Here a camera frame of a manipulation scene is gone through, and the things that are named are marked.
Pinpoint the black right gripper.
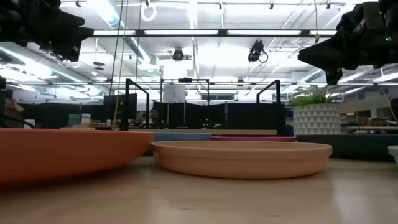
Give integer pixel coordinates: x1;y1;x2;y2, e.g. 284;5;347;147
297;2;398;85

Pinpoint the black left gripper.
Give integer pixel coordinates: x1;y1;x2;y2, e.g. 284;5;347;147
18;0;94;62

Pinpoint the pink plate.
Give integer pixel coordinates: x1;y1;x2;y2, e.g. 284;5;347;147
211;134;297;143

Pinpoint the orange plate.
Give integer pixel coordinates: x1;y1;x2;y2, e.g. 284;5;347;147
0;128;155;187

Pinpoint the peach plate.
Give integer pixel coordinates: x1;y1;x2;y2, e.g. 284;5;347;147
150;140;333;180

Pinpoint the blue plate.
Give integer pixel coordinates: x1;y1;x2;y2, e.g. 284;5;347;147
153;133;213;142

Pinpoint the wooden shelf board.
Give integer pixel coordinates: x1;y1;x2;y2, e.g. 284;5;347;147
127;128;278;136

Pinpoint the green succulent plant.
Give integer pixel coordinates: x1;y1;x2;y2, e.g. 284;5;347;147
290;86;339;106

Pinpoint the white triangle-patterned plant pot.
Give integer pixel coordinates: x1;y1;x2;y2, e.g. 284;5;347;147
292;103;341;136

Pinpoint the wooden background desk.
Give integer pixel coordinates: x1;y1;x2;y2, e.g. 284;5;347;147
340;125;398;131

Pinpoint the teal box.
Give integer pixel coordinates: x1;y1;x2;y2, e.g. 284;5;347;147
68;113;82;127

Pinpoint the black monitor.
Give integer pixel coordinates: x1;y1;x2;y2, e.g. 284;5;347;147
103;93;138;121

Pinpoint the overhead rig light bar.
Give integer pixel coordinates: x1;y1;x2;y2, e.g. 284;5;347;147
91;29;338;38

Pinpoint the black round hanging device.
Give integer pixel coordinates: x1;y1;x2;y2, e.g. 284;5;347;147
171;48;192;62

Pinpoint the person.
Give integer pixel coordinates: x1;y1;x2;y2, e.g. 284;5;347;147
146;107;162;128

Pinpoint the yellow hanging cord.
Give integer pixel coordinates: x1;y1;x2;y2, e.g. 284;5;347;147
313;0;320;44

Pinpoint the black overhead camera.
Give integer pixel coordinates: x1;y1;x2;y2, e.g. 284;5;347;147
247;39;269;63

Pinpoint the black metal shelf frame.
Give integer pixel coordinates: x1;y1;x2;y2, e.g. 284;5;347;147
123;78;283;132

